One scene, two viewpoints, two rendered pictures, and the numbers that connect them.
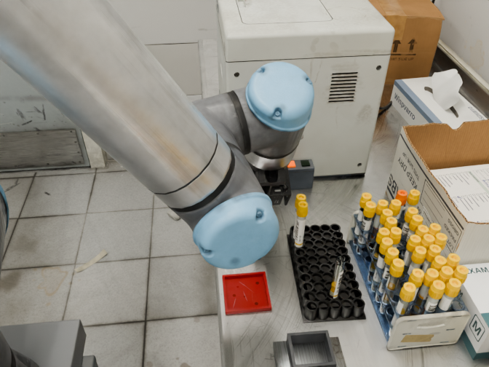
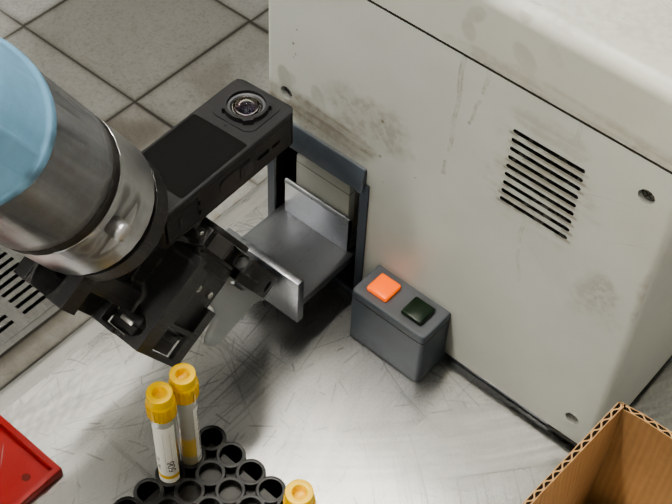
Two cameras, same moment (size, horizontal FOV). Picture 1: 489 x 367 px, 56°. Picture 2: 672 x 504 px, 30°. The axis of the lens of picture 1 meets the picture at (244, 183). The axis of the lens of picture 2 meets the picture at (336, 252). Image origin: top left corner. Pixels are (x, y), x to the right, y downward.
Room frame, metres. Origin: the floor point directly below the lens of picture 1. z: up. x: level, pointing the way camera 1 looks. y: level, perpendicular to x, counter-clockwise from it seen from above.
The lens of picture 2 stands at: (0.31, -0.41, 1.56)
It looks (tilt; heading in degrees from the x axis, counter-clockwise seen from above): 50 degrees down; 44
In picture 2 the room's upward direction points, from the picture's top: 3 degrees clockwise
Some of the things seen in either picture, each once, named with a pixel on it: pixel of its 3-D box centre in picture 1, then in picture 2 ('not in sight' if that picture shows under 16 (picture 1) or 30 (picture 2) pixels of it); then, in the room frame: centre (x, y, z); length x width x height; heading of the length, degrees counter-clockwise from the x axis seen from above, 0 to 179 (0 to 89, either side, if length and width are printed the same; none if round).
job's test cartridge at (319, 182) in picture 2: not in sight; (341, 180); (0.72, -0.01, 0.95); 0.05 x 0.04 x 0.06; 96
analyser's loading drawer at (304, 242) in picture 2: not in sight; (360, 186); (0.75, -0.01, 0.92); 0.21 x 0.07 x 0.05; 6
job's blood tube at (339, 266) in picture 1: (335, 282); not in sight; (0.41, -0.13, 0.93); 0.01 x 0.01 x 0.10
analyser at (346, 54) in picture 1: (291, 81); (560, 80); (0.83, -0.09, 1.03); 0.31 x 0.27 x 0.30; 6
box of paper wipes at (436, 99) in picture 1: (441, 99); not in sight; (0.91, -0.44, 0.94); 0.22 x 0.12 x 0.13; 10
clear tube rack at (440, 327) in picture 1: (400, 271); not in sight; (0.45, -0.23, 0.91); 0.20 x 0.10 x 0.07; 6
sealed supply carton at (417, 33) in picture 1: (377, 28); not in sight; (1.26, -0.37, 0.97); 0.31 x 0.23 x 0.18; 0
